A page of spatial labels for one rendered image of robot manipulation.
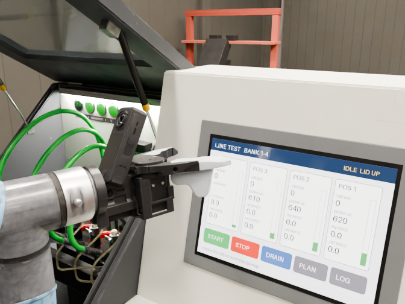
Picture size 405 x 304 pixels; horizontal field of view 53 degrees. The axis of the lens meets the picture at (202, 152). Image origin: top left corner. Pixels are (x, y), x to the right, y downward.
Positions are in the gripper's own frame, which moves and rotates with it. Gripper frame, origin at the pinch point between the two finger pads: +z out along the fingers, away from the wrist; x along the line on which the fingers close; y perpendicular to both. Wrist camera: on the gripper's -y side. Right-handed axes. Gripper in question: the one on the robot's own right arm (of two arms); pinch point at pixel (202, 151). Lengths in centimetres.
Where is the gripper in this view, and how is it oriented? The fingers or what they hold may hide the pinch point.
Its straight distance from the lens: 67.4
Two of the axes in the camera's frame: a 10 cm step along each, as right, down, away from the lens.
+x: 6.0, 1.0, -8.0
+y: 0.8, 9.8, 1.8
